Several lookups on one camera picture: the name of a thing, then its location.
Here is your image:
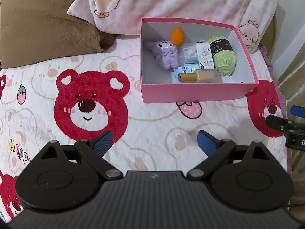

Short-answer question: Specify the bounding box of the gold foundation bottle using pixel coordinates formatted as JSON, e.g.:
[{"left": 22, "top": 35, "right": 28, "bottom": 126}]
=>
[{"left": 178, "top": 69, "right": 222, "bottom": 83}]

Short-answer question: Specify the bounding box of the blue wet wipes pack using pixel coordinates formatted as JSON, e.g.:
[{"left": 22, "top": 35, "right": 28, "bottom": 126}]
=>
[{"left": 172, "top": 64, "right": 198, "bottom": 83}]

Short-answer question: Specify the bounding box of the green yarn ball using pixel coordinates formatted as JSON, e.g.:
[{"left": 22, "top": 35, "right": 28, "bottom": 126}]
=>
[{"left": 200, "top": 36, "right": 237, "bottom": 76}]

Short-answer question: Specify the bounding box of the small tissue pack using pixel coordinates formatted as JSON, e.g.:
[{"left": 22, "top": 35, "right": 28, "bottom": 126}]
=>
[{"left": 195, "top": 42, "right": 214, "bottom": 69}]

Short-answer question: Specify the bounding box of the clear plastic floss pick box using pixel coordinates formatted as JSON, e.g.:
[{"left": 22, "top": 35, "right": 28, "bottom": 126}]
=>
[{"left": 180, "top": 43, "right": 198, "bottom": 64}]

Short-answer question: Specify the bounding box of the purple plush toy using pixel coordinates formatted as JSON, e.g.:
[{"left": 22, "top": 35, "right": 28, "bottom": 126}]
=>
[{"left": 146, "top": 40, "right": 179, "bottom": 70}]

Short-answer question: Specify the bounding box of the orange makeup sponge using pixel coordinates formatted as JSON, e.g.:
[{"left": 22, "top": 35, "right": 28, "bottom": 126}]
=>
[{"left": 171, "top": 27, "right": 185, "bottom": 46}]

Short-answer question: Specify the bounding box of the bear print bed cover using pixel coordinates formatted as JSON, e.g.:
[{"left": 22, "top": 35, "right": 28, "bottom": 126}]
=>
[{"left": 1, "top": 37, "right": 291, "bottom": 222}]

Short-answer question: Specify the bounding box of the beige headboard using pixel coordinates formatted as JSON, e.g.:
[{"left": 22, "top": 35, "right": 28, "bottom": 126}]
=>
[{"left": 260, "top": 14, "right": 277, "bottom": 60}]

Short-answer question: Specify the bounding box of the pink cardboard box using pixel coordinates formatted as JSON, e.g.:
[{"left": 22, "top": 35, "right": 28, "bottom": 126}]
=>
[{"left": 140, "top": 18, "right": 258, "bottom": 103}]

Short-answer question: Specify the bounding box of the brown pillow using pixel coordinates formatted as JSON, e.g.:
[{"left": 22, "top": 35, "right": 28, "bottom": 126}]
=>
[{"left": 1, "top": 0, "right": 115, "bottom": 69}]

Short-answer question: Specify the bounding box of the pink cartoon blanket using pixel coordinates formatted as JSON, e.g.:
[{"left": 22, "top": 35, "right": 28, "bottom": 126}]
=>
[{"left": 67, "top": 0, "right": 279, "bottom": 53}]

